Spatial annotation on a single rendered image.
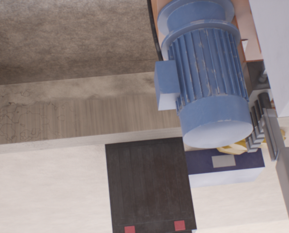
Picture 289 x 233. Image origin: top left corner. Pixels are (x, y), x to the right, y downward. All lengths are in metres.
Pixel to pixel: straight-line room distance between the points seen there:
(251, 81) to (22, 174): 2.48
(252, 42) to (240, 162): 1.87
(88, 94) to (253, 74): 1.69
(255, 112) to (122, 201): 1.62
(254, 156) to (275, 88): 2.88
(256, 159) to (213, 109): 2.30
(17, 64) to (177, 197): 1.25
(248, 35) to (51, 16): 1.16
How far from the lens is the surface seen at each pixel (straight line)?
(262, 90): 1.54
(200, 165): 3.55
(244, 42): 1.82
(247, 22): 1.72
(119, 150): 3.16
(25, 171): 3.68
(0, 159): 3.43
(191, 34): 1.47
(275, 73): 0.77
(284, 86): 0.74
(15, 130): 3.05
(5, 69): 3.03
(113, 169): 3.12
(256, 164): 3.63
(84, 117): 3.01
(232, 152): 3.45
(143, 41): 2.83
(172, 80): 1.43
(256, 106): 1.59
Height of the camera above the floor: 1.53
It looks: 24 degrees down
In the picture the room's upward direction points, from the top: 173 degrees clockwise
